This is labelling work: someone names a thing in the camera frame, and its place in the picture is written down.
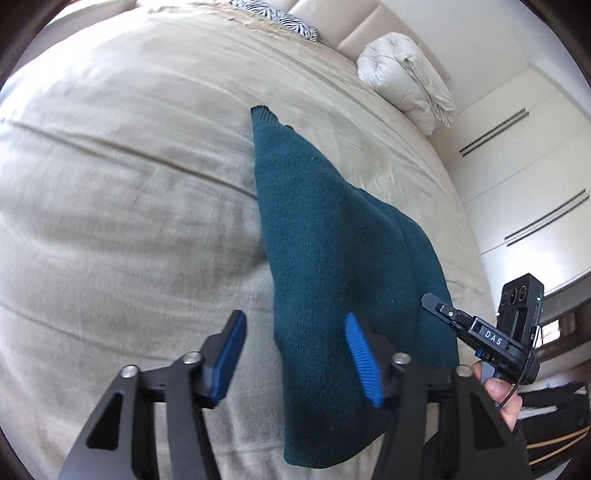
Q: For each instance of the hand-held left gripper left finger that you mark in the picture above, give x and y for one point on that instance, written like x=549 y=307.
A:
x=228 y=360

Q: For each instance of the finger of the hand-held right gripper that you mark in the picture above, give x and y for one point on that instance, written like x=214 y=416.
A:
x=445 y=311

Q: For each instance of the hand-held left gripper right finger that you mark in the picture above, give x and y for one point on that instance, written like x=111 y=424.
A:
x=362 y=360

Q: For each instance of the teal knit sweater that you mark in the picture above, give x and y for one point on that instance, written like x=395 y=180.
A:
x=323 y=230

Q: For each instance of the person's right forearm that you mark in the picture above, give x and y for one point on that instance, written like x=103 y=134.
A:
x=554 y=415

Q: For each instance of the person's right hand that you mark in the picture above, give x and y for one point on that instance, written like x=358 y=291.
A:
x=505 y=399

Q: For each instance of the white wardrobe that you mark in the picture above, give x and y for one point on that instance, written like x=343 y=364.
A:
x=531 y=175

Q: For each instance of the beige bedspread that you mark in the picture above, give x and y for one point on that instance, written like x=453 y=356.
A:
x=115 y=184

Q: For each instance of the white folded duvet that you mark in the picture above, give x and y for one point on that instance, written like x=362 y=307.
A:
x=401 y=74

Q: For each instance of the beige padded headboard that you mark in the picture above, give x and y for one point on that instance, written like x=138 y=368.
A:
x=355 y=23

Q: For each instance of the zebra print pillow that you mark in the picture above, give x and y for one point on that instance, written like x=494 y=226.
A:
x=291 y=23

